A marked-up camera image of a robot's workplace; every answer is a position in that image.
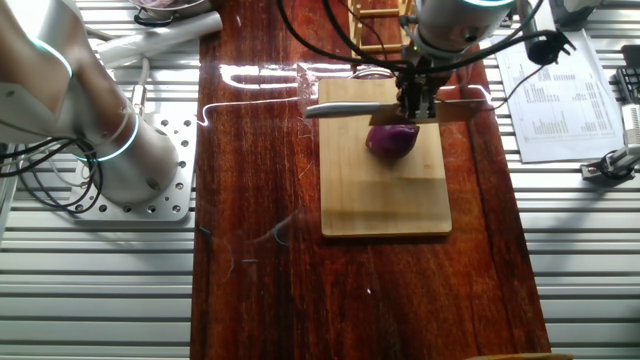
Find grey cable with metal connector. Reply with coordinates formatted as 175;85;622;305
130;57;152;119

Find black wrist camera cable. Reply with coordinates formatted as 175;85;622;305
427;29;557;77

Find steel bowl with black handles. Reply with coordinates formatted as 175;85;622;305
127;0;211;27

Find wooden knife rack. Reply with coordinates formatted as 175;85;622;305
348;0;417;56

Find silver bar-shaped camera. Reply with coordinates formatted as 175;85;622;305
619;102;640;147

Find grey metal mount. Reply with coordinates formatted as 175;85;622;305
543;0;604;27

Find glossy wood-grain table mat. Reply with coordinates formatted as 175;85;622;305
189;0;551;360

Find steel cleaver knife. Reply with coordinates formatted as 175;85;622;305
303;98;489;127

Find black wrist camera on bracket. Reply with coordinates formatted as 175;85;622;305
514;0;578;67

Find black looped robot cables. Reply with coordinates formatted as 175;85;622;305
0;135;105;215

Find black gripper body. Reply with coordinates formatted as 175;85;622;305
396;63;447;97

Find white plastic roll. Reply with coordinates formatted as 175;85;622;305
94;10;224;70

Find purple onion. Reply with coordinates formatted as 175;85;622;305
364;123;421;162

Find thick black gripper cable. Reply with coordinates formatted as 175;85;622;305
276;0;415;72

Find bamboo cutting board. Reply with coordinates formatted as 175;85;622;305
317;69;454;239

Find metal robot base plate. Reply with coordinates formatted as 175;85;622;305
67;112;199;224

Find printed paper sheet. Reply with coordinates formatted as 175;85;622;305
492;28;626;165

